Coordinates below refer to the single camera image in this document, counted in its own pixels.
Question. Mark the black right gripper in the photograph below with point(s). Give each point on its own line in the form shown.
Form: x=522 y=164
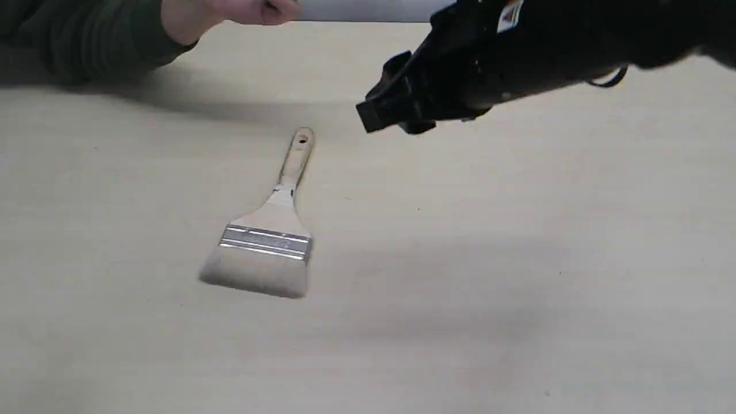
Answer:
x=478 y=54

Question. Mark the wide white paint brush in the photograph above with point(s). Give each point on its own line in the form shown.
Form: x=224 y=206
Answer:
x=267 y=250

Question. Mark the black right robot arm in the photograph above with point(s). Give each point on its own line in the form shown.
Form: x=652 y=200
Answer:
x=592 y=39

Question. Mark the forearm in dark green sleeve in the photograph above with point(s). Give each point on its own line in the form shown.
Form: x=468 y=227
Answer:
x=99 y=41

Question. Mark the person's bare open hand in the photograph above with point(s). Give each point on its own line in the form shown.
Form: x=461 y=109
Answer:
x=268 y=13

